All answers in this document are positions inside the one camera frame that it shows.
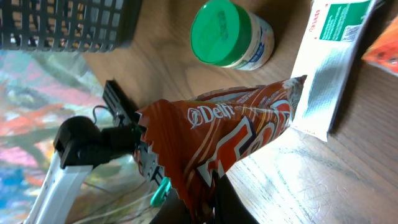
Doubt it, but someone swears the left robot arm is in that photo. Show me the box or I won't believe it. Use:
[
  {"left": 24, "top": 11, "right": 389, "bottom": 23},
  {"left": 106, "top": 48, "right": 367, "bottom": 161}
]
[{"left": 24, "top": 116, "right": 142, "bottom": 224}]

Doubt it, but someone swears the green lid jar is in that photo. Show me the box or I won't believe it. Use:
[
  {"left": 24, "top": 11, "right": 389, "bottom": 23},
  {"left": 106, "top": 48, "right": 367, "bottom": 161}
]
[{"left": 190, "top": 0, "right": 275, "bottom": 71}]

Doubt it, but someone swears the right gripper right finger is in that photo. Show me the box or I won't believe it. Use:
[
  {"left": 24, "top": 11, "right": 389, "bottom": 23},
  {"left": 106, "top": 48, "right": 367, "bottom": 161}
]
[{"left": 211, "top": 175, "right": 259, "bottom": 224}]

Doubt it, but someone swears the small orange box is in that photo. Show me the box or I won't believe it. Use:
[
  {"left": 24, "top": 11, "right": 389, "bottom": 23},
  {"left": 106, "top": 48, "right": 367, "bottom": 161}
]
[{"left": 361, "top": 17, "right": 398, "bottom": 76}]

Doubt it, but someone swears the grey plastic mesh basket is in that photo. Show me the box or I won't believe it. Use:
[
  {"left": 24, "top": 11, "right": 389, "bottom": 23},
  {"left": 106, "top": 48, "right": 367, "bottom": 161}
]
[{"left": 1, "top": 0, "right": 142, "bottom": 52}]

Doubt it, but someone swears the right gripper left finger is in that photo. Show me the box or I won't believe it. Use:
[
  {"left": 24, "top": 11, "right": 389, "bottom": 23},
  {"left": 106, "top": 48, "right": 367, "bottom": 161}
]
[{"left": 150, "top": 195, "right": 194, "bottom": 224}]

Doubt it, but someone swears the white and green carton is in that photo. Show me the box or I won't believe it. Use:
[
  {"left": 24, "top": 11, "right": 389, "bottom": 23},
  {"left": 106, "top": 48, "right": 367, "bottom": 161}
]
[{"left": 292, "top": 0, "right": 379, "bottom": 141}]

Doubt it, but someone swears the red chocolate bar wrapper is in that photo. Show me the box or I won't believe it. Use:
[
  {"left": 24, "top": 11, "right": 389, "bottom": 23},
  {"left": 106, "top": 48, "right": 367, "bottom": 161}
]
[{"left": 138, "top": 76, "right": 306, "bottom": 223}]

